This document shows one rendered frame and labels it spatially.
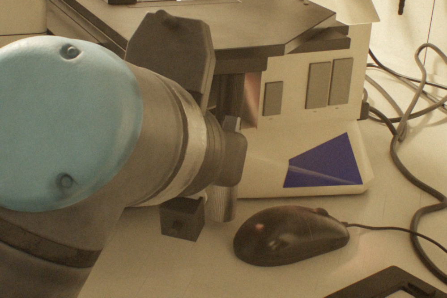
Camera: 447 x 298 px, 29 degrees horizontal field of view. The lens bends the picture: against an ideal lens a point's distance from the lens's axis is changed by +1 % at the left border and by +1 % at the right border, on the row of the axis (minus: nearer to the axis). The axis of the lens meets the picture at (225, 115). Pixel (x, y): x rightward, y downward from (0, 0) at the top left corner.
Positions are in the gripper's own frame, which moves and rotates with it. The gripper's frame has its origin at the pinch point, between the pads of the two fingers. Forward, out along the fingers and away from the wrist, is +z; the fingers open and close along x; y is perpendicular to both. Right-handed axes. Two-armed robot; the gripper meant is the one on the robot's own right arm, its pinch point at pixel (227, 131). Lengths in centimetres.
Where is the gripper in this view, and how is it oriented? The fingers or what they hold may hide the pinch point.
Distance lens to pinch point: 78.8
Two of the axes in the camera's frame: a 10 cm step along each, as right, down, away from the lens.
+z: 2.5, 1.0, 9.6
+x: 9.5, 1.7, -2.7
